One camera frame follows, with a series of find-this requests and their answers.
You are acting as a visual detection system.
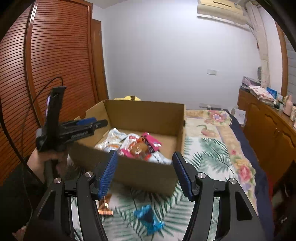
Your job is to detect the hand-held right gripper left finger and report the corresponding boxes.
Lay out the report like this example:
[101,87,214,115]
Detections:
[30,149,119,241]

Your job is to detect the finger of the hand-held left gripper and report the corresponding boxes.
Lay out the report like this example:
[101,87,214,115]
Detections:
[76,119,109,132]
[61,117,97,127]

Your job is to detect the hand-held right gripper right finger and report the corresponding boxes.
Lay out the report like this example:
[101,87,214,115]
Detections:
[172,151,260,241]

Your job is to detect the white pouch with orange label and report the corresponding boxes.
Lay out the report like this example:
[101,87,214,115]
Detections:
[95,128,127,152]

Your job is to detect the white packet with red strip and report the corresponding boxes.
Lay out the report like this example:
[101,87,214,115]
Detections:
[148,152,173,165]

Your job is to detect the clear packet with red label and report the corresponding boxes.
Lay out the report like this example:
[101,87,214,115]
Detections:
[119,133,141,151]

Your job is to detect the cardboard box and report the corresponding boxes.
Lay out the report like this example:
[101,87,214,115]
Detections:
[68,99,186,197]

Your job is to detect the bread packet with pink ends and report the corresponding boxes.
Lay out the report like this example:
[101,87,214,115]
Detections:
[119,141,149,159]

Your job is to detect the pink snack packet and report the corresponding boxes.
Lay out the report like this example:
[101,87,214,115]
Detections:
[141,132,162,153]

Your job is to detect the person's left forearm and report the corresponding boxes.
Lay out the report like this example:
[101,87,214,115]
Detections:
[0,162,47,237]

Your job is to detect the person's left hand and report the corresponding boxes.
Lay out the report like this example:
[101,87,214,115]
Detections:
[26,148,68,183]

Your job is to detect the leaf print blanket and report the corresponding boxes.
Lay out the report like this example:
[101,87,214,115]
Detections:
[69,137,234,241]

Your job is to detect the brown gold snack packet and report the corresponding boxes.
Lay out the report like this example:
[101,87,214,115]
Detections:
[97,193,114,216]

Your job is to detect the yellow plush toy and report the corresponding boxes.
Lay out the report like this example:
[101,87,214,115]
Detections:
[114,95,142,102]

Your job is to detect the blue snack packet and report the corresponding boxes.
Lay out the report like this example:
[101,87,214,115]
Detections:
[134,205,164,235]

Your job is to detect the floral blanket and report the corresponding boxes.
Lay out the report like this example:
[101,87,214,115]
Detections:
[185,109,258,214]

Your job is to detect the wooden louvred wardrobe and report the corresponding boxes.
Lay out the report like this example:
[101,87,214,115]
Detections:
[0,0,109,186]

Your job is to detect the dark blue bedsheet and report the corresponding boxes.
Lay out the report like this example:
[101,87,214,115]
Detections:
[228,113,275,241]

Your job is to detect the white paper box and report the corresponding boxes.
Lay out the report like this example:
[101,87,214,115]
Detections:
[231,108,246,126]

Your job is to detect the wooden cabinet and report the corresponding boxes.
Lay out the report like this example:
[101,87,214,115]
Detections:
[237,89,296,193]

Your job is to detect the floral folded cloth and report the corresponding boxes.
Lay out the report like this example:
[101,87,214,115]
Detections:
[248,85,277,102]

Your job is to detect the purple folded cloth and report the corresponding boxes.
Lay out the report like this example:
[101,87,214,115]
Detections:
[242,76,259,90]

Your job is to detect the cream curtain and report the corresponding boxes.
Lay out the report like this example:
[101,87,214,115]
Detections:
[245,1,271,86]

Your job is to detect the white air conditioner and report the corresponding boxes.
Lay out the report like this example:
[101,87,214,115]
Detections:
[197,0,248,25]

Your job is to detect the black cable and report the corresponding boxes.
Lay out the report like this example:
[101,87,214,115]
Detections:
[0,76,64,232]

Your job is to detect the wooden window frame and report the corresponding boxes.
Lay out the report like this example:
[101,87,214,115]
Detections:
[274,21,288,95]

